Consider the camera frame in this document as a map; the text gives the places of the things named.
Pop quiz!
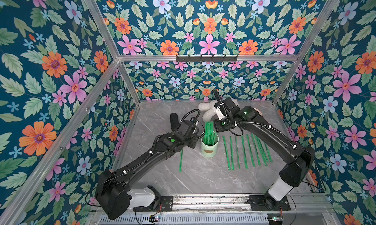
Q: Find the white vented cable duct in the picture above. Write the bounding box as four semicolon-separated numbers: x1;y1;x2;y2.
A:
99;213;269;225

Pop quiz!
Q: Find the light green storage cup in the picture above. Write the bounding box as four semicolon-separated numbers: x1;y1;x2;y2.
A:
200;133;219;158

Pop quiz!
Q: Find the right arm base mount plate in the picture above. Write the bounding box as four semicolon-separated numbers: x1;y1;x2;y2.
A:
248;195;291;211

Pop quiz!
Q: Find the bundle of green wrapped straws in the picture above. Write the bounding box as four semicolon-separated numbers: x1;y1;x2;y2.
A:
202;121;216;146

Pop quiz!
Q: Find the white plush teddy bear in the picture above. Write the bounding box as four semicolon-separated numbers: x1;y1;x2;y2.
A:
198;98;240;122

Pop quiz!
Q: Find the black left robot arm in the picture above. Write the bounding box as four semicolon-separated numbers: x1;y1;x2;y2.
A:
95;113;200;220

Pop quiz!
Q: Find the black remote control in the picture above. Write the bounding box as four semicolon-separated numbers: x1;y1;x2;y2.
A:
170;113;180;131

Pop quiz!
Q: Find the black wall hook rack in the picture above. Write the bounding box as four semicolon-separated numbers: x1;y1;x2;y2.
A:
175;54;238;63

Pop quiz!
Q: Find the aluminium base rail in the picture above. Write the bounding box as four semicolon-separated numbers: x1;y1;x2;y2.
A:
171;193;334;213

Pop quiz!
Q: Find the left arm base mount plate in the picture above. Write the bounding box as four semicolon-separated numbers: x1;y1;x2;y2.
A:
133;195;174;213

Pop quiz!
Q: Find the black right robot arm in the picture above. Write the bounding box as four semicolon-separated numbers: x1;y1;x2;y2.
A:
214;93;315;210

